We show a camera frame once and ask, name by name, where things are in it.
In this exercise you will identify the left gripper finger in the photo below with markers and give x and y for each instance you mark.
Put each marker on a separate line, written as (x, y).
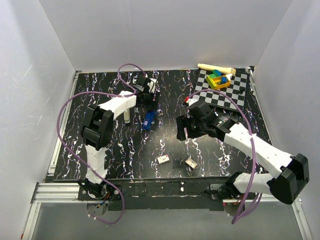
(155, 102)
(147, 104)

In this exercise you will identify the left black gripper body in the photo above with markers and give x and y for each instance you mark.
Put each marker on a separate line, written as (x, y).
(148, 95)

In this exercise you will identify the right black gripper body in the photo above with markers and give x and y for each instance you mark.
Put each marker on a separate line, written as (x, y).
(195, 128)

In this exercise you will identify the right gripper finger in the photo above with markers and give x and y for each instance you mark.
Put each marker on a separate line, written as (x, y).
(181, 135)
(181, 121)

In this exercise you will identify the blue black stapler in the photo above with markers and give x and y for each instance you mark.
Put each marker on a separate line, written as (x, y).
(148, 120)

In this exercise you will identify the white beige stapler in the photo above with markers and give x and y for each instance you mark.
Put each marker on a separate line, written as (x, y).
(126, 116)

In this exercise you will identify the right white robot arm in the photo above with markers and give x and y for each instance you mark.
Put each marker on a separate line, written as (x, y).
(286, 175)

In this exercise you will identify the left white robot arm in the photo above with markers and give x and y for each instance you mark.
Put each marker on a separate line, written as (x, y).
(97, 131)

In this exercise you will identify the brown staple box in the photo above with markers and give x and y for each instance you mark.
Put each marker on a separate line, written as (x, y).
(191, 163)

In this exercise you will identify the white staple box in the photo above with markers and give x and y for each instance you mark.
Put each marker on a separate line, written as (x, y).
(163, 159)

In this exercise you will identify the yellow toy tray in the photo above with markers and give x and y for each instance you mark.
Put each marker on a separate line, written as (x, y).
(214, 83)

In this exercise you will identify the blue toy block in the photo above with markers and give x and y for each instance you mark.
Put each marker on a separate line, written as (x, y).
(223, 80)

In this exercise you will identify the green toy block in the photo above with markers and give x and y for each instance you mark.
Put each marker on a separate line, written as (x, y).
(215, 74)

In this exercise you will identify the beige wooden piece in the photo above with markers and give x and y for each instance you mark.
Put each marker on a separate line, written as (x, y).
(224, 70)

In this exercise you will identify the black chess pawn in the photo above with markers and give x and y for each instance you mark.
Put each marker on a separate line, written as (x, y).
(241, 90)

